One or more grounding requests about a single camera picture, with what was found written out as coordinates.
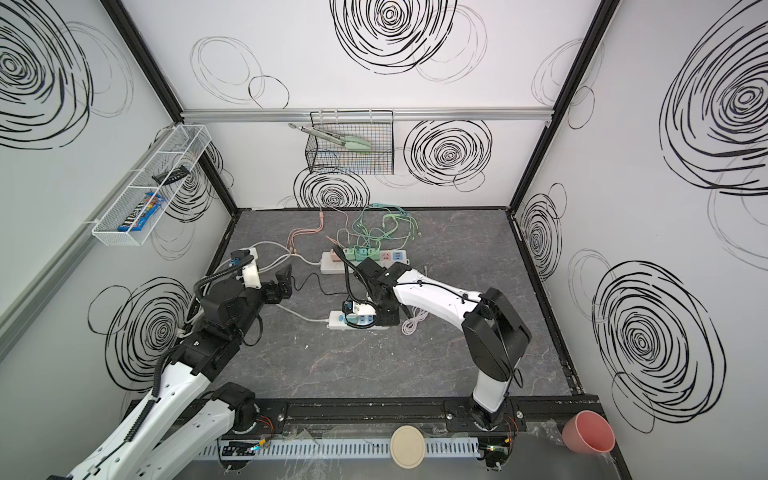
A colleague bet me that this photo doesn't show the light green charging cable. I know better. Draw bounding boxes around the light green charging cable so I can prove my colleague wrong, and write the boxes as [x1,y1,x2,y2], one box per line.
[332,209,424,252]

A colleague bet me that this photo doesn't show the teal charging cable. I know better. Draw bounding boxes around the teal charging cable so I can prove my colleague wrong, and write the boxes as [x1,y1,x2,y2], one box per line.
[356,203,415,250]

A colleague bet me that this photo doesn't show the white charging cable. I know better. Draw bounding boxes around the white charging cable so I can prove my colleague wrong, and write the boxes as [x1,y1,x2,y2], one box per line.
[400,305,430,337]

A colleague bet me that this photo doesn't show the white blue power strip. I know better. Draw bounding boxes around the white blue power strip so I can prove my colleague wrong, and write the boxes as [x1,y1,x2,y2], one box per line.
[327,310,376,330]

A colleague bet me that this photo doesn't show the black thin cable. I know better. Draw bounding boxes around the black thin cable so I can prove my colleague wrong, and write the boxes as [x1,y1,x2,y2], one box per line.
[292,272,355,313]

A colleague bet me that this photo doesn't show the pink charging cable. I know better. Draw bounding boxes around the pink charging cable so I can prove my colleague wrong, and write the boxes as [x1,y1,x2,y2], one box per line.
[286,208,352,253]

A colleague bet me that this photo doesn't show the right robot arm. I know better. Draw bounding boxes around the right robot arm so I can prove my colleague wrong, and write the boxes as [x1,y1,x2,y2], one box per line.
[342,259,532,430]

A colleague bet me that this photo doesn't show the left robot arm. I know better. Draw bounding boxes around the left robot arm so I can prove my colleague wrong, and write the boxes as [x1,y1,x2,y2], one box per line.
[68,248,293,479]

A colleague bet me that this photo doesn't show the blue candy packet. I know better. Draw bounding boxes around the blue candy packet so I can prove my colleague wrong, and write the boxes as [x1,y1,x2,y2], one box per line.
[117,192,165,232]

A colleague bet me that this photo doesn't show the green kitchen tongs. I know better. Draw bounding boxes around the green kitchen tongs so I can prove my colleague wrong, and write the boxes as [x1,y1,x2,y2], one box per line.
[288,123,372,152]

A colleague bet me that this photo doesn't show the black remote control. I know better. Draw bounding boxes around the black remote control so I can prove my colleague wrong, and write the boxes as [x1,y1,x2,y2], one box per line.
[152,165,190,186]

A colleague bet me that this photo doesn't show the beige round lid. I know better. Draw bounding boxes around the beige round lid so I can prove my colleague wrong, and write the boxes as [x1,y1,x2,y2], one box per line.
[390,425,426,470]

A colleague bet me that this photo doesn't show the pink plastic cup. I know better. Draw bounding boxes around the pink plastic cup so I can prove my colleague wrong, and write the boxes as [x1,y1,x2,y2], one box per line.
[562,410,616,455]

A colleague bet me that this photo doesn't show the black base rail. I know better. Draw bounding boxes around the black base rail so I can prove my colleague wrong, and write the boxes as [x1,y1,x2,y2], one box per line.
[179,395,601,430]

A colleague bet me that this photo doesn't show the white wire wall shelf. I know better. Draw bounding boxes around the white wire wall shelf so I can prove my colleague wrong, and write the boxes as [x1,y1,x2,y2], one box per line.
[91,124,211,247]

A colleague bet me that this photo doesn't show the black wire wall basket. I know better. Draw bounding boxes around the black wire wall basket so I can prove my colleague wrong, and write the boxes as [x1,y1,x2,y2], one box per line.
[300,109,395,175]

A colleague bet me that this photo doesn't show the white slotted cable duct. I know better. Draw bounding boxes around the white slotted cable duct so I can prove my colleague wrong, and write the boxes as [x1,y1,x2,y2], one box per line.
[194,437,481,462]

